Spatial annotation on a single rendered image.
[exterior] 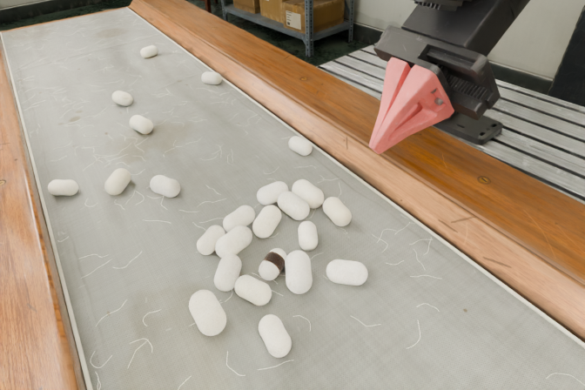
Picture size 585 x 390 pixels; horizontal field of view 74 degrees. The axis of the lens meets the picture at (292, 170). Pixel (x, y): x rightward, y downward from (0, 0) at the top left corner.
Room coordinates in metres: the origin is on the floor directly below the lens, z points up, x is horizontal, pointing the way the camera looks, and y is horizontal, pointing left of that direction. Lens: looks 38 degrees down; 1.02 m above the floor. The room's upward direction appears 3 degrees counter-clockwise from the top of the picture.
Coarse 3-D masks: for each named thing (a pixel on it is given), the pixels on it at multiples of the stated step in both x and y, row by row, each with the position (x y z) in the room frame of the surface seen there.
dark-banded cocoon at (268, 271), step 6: (276, 252) 0.22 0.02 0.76; (282, 252) 0.22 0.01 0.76; (264, 264) 0.21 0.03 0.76; (270, 264) 0.21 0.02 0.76; (264, 270) 0.20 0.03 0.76; (270, 270) 0.20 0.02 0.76; (276, 270) 0.20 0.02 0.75; (264, 276) 0.20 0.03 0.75; (270, 276) 0.20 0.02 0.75; (276, 276) 0.20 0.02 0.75
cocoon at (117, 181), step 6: (120, 168) 0.35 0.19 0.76; (114, 174) 0.34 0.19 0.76; (120, 174) 0.34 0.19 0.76; (126, 174) 0.34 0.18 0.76; (108, 180) 0.33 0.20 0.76; (114, 180) 0.33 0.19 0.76; (120, 180) 0.33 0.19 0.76; (126, 180) 0.34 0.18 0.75; (108, 186) 0.32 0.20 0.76; (114, 186) 0.32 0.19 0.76; (120, 186) 0.33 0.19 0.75; (108, 192) 0.32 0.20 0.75; (114, 192) 0.32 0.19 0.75; (120, 192) 0.33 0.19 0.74
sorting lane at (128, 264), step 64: (64, 64) 0.72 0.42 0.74; (128, 64) 0.70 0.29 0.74; (192, 64) 0.68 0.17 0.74; (64, 128) 0.48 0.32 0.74; (128, 128) 0.47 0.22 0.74; (192, 128) 0.46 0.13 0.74; (256, 128) 0.45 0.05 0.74; (128, 192) 0.33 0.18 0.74; (192, 192) 0.32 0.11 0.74; (256, 192) 0.32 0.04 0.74; (64, 256) 0.24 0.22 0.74; (128, 256) 0.24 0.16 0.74; (192, 256) 0.23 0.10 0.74; (256, 256) 0.23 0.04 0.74; (320, 256) 0.23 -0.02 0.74; (384, 256) 0.22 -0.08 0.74; (448, 256) 0.22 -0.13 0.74; (128, 320) 0.17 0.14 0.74; (192, 320) 0.17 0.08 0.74; (256, 320) 0.17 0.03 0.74; (320, 320) 0.16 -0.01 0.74; (384, 320) 0.16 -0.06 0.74; (448, 320) 0.16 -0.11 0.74; (512, 320) 0.15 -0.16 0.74; (128, 384) 0.12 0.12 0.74; (192, 384) 0.12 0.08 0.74; (256, 384) 0.12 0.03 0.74; (320, 384) 0.12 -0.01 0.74; (384, 384) 0.11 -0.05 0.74; (448, 384) 0.11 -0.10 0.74; (512, 384) 0.11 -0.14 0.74; (576, 384) 0.11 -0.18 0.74
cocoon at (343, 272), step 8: (328, 264) 0.20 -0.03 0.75; (336, 264) 0.20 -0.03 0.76; (344, 264) 0.20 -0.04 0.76; (352, 264) 0.20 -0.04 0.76; (360, 264) 0.20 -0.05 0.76; (328, 272) 0.20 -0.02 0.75; (336, 272) 0.19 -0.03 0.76; (344, 272) 0.19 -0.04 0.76; (352, 272) 0.19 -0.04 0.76; (360, 272) 0.19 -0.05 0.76; (336, 280) 0.19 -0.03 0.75; (344, 280) 0.19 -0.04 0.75; (352, 280) 0.19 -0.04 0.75; (360, 280) 0.19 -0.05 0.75
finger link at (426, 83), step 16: (384, 48) 0.33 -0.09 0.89; (400, 48) 0.32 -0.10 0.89; (416, 48) 0.31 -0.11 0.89; (416, 64) 0.30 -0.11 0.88; (432, 64) 0.29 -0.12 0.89; (416, 80) 0.29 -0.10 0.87; (432, 80) 0.28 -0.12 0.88; (400, 96) 0.29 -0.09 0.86; (416, 96) 0.28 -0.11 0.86; (432, 96) 0.30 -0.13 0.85; (448, 96) 0.30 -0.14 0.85; (400, 112) 0.28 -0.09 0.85; (432, 112) 0.30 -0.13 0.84; (448, 112) 0.30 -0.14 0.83; (384, 128) 0.28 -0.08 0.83; (400, 128) 0.30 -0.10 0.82; (416, 128) 0.30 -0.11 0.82; (384, 144) 0.28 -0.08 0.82
